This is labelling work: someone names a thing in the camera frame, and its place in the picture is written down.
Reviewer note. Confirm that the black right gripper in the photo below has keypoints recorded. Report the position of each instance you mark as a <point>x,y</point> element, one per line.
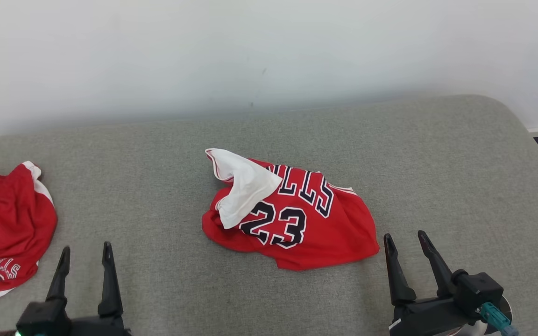
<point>423,319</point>

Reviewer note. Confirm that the red Bulls 23 shorts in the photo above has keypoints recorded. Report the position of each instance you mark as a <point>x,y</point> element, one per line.
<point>7,224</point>

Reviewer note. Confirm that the red Bulls 23 jersey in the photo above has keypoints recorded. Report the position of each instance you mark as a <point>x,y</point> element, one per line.
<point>325,233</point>

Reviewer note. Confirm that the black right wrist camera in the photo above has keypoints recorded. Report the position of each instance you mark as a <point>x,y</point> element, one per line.
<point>479,289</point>

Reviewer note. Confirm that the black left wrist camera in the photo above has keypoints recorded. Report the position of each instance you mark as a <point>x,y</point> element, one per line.
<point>45,319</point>

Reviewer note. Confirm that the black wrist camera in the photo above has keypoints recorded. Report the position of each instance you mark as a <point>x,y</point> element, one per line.
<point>45,319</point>
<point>479,289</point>

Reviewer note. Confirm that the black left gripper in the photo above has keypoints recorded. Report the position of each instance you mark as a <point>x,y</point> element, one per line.
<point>105,326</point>

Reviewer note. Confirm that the grey fabric sofa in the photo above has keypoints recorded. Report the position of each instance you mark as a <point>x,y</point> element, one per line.
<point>157,186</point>

